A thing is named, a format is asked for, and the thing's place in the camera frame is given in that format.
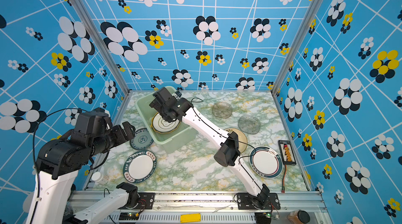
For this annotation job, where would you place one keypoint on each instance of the beige bowl plate with leaves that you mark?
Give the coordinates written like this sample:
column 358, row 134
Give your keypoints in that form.
column 241, row 137

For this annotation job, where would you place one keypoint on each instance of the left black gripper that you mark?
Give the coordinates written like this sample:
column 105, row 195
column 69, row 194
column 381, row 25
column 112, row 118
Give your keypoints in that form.
column 125, row 136

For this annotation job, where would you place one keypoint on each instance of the yellow tag on rail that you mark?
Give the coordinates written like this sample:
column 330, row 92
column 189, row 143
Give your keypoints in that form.
column 190, row 218

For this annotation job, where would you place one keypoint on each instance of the white plate green lettered rim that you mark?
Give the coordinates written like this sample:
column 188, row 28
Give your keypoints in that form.
column 139, row 166

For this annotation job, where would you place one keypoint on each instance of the brown jar black lid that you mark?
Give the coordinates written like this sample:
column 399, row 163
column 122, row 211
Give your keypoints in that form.
column 299, row 217

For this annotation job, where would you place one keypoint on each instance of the aluminium front rail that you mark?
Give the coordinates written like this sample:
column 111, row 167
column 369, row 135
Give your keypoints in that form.
column 165, row 207

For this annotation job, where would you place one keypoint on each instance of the yellow dotted plate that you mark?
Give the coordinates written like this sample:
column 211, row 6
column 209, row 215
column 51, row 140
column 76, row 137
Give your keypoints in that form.
column 154, row 128

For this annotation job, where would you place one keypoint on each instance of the white plate striped green rim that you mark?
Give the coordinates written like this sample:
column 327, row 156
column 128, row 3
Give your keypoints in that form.
column 266, row 162

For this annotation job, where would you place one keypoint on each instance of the clear glass plate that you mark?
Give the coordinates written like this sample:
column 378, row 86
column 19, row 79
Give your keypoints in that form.
column 222, row 110
column 249, row 124

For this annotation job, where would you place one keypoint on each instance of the light green plastic bin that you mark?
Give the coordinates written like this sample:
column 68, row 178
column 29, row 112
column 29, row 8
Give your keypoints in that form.
column 181, row 136

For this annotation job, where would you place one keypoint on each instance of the clear glass plate far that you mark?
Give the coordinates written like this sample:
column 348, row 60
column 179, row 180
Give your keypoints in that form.
column 222, row 110

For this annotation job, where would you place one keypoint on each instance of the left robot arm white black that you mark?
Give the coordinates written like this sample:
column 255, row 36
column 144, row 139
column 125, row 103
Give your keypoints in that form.
column 59, row 161

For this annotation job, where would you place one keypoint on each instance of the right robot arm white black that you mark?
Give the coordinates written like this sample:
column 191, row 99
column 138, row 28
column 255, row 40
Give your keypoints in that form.
column 227, row 144

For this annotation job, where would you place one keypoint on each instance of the black battery charger box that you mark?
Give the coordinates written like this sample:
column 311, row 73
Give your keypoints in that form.
column 287, row 153

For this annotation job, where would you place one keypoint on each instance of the small teal patterned plate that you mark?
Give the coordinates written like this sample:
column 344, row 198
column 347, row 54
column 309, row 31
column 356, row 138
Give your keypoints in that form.
column 142, row 139

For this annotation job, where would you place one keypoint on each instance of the clear glass plate right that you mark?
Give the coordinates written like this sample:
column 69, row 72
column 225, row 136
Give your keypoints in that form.
column 249, row 124

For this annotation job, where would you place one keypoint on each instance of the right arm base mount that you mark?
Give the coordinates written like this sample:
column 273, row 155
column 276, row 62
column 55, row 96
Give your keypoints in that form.
column 245, row 201

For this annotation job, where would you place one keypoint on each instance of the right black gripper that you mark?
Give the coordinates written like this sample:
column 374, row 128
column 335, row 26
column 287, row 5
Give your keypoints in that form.
column 157, row 105

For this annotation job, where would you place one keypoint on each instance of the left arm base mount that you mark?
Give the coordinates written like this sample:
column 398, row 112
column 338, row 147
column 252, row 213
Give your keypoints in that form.
column 145, row 200

